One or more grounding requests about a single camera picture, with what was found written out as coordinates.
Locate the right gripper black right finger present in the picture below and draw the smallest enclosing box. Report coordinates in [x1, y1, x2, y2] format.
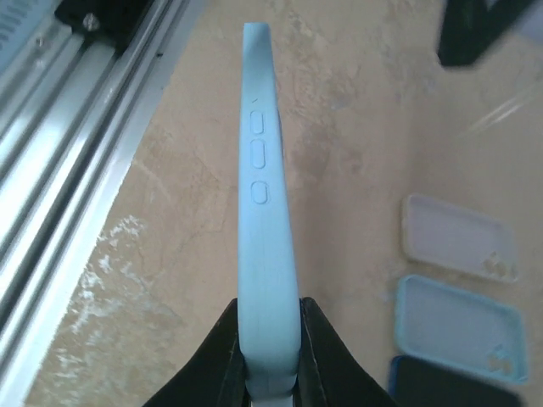
[294, 297, 396, 407]

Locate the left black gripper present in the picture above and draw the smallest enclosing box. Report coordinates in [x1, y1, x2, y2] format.
[436, 0, 530, 67]

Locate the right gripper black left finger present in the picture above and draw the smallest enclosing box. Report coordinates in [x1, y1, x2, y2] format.
[145, 299, 247, 407]

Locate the black smartphone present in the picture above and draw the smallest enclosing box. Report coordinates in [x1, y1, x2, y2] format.
[388, 355, 523, 407]

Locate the light blue phone case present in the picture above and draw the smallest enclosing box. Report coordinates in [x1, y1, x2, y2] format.
[394, 275, 529, 384]

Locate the beige phone case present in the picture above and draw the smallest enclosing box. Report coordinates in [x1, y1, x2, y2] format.
[400, 193, 518, 283]

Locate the aluminium rail frame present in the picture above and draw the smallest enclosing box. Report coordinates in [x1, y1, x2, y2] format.
[1, 1, 205, 406]

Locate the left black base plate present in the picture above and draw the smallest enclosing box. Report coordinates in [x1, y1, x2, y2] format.
[54, 0, 154, 53]

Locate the blue slotted cable duct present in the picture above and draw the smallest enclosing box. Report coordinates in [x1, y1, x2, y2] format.
[0, 0, 56, 73]

